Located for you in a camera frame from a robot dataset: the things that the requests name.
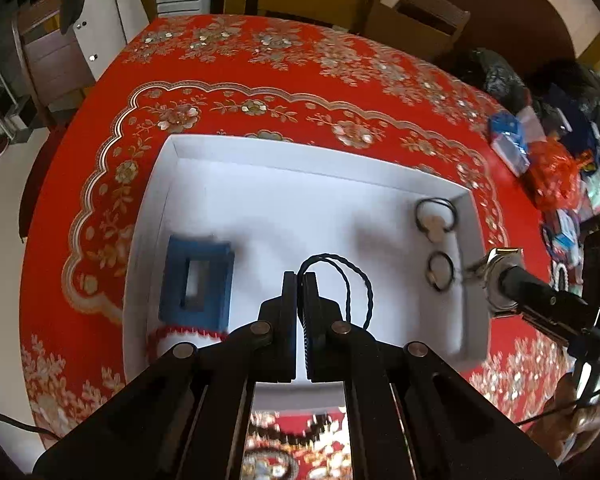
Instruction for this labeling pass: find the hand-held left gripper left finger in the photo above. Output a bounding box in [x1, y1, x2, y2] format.
[32, 271, 298, 480]

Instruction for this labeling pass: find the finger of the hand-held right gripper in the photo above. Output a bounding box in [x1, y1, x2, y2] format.
[500, 265, 600, 342]

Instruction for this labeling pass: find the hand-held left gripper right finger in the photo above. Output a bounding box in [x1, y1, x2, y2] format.
[300, 271, 561, 480]

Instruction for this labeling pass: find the silver wristwatch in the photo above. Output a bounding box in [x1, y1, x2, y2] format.
[462, 247, 526, 318]

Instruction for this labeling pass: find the black twisted cord loop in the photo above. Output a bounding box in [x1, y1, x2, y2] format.
[297, 252, 374, 331]

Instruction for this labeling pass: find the black ring hair tie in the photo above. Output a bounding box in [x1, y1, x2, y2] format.
[426, 251, 455, 292]

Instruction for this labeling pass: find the white shallow cardboard box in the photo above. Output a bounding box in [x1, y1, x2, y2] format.
[122, 134, 493, 413]

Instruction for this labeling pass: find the blue plastic hair clip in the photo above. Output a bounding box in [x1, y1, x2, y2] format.
[159, 234, 236, 328]

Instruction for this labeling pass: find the mouse charm hair tie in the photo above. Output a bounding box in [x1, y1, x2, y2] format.
[414, 197, 460, 241]

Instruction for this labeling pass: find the person's right hand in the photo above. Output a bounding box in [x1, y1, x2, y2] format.
[527, 375, 600, 467]

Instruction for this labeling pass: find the red plastic bag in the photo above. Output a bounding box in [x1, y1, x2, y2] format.
[522, 140, 581, 211]

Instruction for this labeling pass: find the blue and white tissue pack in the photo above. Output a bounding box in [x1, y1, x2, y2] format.
[489, 112, 531, 177]

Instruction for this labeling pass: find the black floral bag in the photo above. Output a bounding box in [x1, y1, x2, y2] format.
[467, 49, 533, 116]

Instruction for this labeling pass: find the red floral tablecloth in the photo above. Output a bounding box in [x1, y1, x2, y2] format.
[19, 14, 588, 480]

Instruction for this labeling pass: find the dark brown round panel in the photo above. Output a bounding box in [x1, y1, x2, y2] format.
[420, 0, 600, 92]

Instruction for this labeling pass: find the slatted wooden chair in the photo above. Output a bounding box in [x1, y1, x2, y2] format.
[367, 0, 473, 63]

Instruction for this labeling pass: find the brown chair with jacket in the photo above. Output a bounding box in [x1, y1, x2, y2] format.
[12, 0, 101, 126]

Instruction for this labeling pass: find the white jacket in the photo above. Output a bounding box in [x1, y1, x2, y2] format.
[60, 0, 151, 83]

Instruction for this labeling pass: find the black cable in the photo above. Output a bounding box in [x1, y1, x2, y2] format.
[0, 411, 58, 442]

